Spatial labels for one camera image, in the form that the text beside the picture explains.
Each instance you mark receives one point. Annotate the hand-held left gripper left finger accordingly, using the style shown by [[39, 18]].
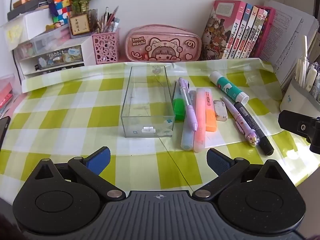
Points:
[[98, 160]]

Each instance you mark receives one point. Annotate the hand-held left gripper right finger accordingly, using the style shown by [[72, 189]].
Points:
[[217, 162]]

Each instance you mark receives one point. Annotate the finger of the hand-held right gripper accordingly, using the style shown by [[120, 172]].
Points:
[[291, 122]]

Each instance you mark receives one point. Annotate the black marker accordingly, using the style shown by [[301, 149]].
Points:
[[255, 127]]

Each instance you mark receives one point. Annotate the light blue highlighter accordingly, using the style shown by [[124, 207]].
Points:
[[187, 140]]

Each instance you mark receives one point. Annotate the orange highlighter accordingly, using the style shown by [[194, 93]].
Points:
[[210, 120]]

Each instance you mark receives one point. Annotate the pink highlighter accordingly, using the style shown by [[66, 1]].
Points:
[[200, 120]]

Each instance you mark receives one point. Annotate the purple pen with charm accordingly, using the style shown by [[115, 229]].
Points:
[[240, 120]]

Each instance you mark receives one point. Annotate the clear plastic box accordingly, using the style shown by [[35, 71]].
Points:
[[147, 127]]

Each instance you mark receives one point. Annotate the purple mechanical pencil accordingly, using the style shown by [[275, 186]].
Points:
[[188, 105]]

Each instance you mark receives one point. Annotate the green highlighter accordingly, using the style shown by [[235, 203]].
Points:
[[179, 107]]

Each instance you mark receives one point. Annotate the green and white glue stick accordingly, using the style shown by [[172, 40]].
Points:
[[228, 87]]

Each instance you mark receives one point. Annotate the grey pen holder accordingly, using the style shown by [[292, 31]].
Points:
[[295, 100]]

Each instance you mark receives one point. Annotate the green checkered tablecloth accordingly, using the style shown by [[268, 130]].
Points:
[[75, 120]]

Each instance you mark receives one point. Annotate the white eraser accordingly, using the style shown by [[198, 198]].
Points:
[[220, 110]]

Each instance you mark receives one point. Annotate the bunch of white pens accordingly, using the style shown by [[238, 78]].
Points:
[[303, 65]]

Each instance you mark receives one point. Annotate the stack of printed papers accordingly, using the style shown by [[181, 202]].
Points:
[[287, 37]]

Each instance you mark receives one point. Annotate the pink book slipcase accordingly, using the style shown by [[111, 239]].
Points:
[[268, 30]]

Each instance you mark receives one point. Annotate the illustrated cat book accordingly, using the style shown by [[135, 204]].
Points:
[[243, 30], [251, 30], [217, 30], [258, 30]]

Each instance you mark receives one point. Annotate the dark flat device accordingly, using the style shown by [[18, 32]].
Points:
[[3, 132]]

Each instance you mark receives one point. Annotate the white drawer organizer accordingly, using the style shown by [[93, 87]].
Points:
[[87, 50]]

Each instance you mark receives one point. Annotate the pink storage box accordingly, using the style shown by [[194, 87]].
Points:
[[6, 97]]

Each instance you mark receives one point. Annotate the pink perforated pen holder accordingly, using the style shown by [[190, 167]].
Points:
[[106, 47]]

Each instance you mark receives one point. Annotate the pink cartoon pencil case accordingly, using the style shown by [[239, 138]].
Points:
[[162, 45]]

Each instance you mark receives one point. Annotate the clear plastic drawer unit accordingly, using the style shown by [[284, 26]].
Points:
[[50, 40]]

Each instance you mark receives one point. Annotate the small figurine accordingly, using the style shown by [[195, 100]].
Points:
[[53, 25]]

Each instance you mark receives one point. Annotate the white cardboard box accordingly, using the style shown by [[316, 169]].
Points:
[[32, 25]]

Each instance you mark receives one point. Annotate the colourful puzzle cube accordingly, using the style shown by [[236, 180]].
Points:
[[60, 8]]

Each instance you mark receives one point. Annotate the stack of dark boxes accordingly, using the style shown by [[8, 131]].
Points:
[[25, 7]]

